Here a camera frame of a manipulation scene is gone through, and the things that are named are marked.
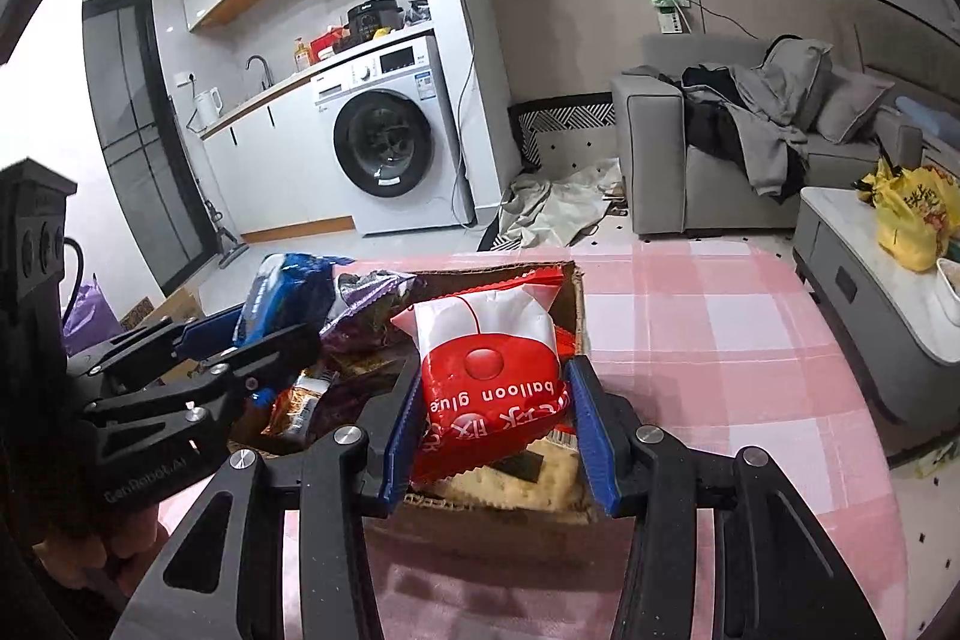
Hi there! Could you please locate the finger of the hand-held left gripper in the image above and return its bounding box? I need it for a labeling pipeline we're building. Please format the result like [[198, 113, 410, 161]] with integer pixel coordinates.
[[82, 323, 323, 429], [94, 304, 261, 380]]

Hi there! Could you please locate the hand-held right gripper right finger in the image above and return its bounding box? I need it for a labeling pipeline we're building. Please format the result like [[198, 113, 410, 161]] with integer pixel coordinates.
[[564, 356, 886, 640]]

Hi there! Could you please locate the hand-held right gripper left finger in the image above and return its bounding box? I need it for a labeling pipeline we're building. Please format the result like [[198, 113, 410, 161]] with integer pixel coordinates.
[[112, 374, 422, 640]]

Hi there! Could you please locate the fried noodle snack packet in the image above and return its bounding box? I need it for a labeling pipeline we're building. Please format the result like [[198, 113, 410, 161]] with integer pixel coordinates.
[[262, 374, 331, 450]]

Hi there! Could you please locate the blue snack packet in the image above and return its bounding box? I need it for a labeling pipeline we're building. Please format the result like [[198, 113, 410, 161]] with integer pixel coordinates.
[[232, 251, 353, 348]]

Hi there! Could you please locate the red white balloon print packet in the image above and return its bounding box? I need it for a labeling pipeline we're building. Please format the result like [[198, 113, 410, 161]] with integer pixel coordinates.
[[390, 269, 575, 487]]

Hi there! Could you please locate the purple silver snack packet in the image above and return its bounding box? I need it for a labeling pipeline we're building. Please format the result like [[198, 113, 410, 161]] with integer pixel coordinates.
[[319, 269, 417, 356]]

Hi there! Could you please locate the brown cardboard box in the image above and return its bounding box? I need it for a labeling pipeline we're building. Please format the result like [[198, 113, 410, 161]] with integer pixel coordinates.
[[225, 261, 597, 525]]

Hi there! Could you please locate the person's left hand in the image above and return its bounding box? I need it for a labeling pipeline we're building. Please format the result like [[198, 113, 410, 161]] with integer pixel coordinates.
[[34, 501, 170, 600]]

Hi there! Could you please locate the printed cardboard box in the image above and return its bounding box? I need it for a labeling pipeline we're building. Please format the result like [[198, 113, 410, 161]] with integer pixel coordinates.
[[120, 284, 207, 333]]

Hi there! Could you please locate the purple plastic bag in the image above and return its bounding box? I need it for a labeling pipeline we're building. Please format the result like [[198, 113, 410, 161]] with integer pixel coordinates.
[[61, 276, 125, 360]]

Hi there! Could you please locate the stick vacuum cleaner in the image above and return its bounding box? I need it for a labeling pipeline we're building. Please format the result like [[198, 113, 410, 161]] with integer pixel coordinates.
[[202, 197, 252, 270]]

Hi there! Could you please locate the beige cracker packet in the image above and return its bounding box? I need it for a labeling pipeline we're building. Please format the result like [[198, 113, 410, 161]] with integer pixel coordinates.
[[442, 430, 590, 510]]

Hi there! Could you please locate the pink plaid tablecloth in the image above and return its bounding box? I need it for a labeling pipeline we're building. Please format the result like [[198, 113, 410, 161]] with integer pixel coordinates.
[[157, 239, 912, 640]]

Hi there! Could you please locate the white kitchen counter cabinet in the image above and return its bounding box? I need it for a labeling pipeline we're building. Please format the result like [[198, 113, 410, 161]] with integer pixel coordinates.
[[199, 74, 357, 244]]

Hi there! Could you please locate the black framed glass door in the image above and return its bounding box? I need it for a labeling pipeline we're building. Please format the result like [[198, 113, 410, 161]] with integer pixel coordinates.
[[81, 0, 215, 304]]

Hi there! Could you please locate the white kettle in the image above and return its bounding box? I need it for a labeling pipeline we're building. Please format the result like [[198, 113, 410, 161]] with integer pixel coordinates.
[[193, 87, 224, 133]]

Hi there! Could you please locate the white washing machine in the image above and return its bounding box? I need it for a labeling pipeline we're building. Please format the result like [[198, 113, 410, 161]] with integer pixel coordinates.
[[311, 34, 477, 236]]

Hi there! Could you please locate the white cloth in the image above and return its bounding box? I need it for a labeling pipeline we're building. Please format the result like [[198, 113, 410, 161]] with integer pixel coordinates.
[[495, 156, 627, 250]]

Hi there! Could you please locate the grey sofa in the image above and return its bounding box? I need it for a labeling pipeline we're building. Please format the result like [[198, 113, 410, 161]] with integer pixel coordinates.
[[609, 34, 960, 236]]

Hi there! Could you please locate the grey coffee table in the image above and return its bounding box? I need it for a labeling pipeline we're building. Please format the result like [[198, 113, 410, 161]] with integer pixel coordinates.
[[791, 186, 960, 427]]

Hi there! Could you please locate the red box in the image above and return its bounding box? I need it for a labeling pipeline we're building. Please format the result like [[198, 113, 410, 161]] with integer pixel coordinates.
[[309, 29, 347, 62]]

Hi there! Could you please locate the black white patterned panel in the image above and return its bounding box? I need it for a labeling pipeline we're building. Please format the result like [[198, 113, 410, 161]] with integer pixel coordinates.
[[508, 94, 616, 170]]

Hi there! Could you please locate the black pressure cooker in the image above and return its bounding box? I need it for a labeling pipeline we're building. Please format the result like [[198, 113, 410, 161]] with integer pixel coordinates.
[[346, 0, 404, 43]]

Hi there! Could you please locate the pile of grey black clothes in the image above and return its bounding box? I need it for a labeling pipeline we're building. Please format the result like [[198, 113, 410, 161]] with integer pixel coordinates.
[[679, 36, 833, 202]]

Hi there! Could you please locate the yellow plastic bag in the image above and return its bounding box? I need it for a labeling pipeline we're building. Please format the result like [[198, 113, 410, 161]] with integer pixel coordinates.
[[855, 156, 960, 274]]

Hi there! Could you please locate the grey cushion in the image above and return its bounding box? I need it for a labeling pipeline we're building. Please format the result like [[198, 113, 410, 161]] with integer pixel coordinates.
[[814, 66, 897, 146]]

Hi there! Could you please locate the blue cushion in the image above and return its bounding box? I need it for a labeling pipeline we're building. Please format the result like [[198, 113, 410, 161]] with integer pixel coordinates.
[[896, 96, 960, 139]]

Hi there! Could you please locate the wall power strip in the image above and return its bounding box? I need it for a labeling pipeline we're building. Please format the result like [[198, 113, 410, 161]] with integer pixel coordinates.
[[649, 0, 692, 35]]

